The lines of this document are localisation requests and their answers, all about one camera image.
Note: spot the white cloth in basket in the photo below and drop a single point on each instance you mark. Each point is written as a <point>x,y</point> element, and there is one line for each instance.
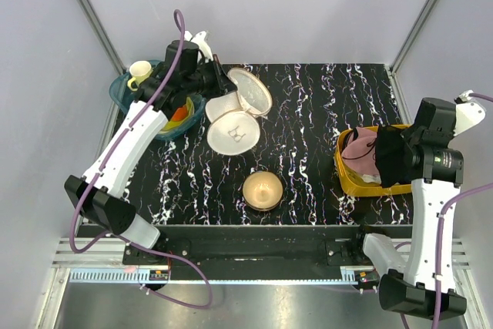
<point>370,178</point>

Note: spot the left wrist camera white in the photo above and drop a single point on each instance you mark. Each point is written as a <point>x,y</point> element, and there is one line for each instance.
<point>201,39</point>

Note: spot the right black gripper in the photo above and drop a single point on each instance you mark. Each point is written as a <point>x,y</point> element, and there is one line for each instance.
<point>407,132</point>

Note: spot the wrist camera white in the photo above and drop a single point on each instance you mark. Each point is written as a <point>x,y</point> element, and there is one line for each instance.
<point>201,39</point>
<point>468,111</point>

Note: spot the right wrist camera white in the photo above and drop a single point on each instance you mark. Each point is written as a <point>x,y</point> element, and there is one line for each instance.
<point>468,111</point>

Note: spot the teal plastic bin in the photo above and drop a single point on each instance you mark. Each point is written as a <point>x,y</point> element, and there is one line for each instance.
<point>123,97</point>

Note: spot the yellow-green plate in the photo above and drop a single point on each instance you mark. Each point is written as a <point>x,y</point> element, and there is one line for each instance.
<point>172,128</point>

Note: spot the orange cup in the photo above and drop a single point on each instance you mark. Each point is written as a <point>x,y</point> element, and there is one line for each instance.
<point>180,114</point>

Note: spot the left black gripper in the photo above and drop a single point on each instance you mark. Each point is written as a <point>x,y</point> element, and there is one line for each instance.
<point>223,85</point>

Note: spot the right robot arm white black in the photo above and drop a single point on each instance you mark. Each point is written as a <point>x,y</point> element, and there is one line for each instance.
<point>423,284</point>

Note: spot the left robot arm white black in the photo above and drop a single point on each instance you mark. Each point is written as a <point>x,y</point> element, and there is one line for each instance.
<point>97,194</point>

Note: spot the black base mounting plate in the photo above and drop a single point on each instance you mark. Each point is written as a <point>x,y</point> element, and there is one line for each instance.
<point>321,246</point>

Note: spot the pale yellow mug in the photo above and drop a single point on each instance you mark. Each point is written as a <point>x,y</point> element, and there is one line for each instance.
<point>139,71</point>

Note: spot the black marble pattern mat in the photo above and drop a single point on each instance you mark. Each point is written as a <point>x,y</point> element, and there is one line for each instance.
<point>185,182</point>

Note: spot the yellow plastic basket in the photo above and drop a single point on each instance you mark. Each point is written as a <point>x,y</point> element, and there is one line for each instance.
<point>353,185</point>

